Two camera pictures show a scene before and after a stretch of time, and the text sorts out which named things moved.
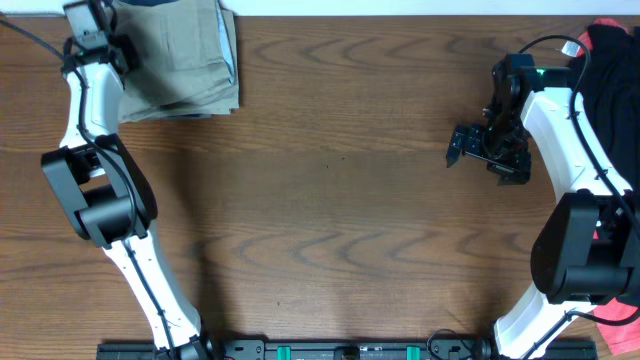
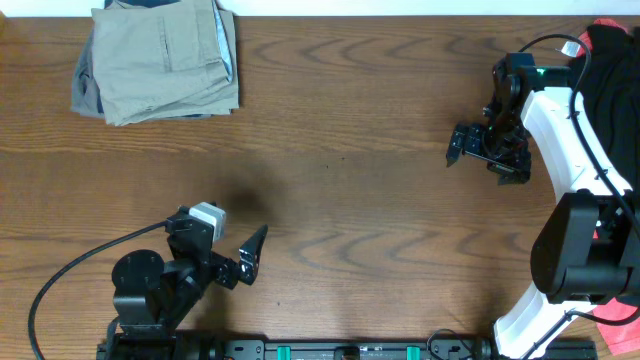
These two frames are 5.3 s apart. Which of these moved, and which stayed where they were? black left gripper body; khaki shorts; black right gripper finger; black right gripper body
Moved: black left gripper body
Stayed: black right gripper body; black right gripper finger; khaki shorts
